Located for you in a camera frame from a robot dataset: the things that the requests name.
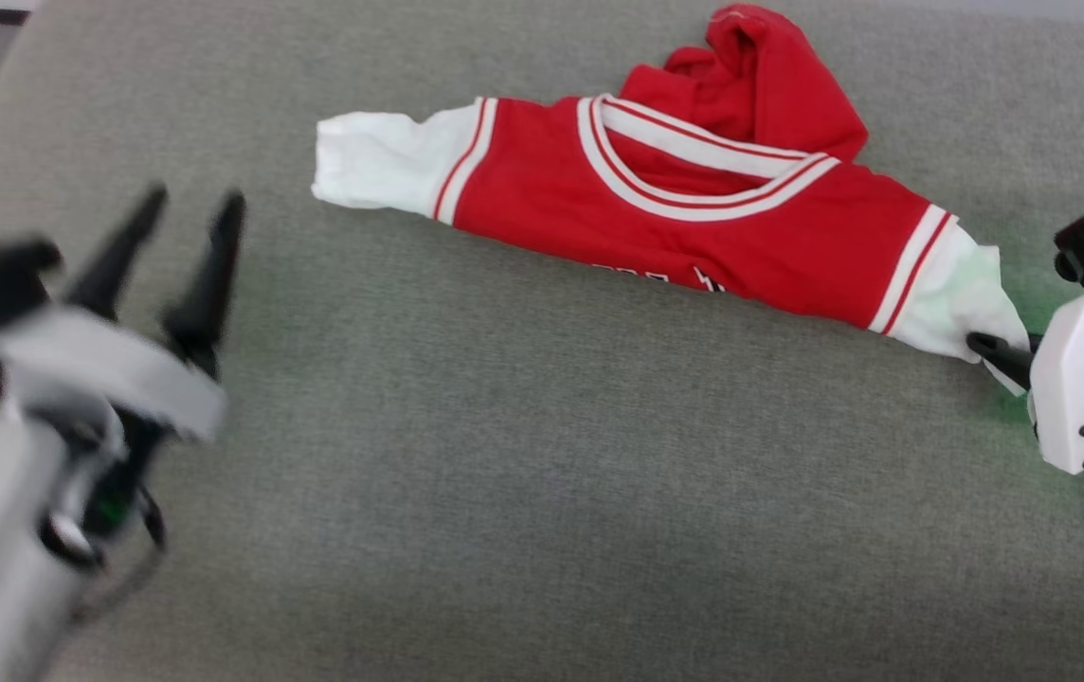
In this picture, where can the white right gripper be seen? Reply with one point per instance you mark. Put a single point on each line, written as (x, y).
(1077, 379)

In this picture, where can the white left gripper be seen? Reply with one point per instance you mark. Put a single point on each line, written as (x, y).
(116, 374)

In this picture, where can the red and white jersey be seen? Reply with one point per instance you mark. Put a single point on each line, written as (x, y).
(694, 218)

